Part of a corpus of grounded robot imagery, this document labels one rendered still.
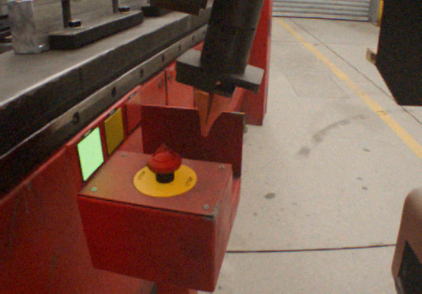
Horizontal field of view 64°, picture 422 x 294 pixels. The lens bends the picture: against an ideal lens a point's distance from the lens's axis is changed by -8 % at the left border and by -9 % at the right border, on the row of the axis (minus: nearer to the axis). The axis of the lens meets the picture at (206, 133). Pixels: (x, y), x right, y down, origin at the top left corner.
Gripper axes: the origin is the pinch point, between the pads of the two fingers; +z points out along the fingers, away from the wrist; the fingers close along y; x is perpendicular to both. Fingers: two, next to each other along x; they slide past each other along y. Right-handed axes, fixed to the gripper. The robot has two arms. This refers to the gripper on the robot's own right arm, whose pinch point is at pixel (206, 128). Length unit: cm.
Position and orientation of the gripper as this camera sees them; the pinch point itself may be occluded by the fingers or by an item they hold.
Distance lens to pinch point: 49.2
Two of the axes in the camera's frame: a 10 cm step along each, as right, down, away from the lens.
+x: -2.1, 4.3, -8.8
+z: -2.2, 8.6, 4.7
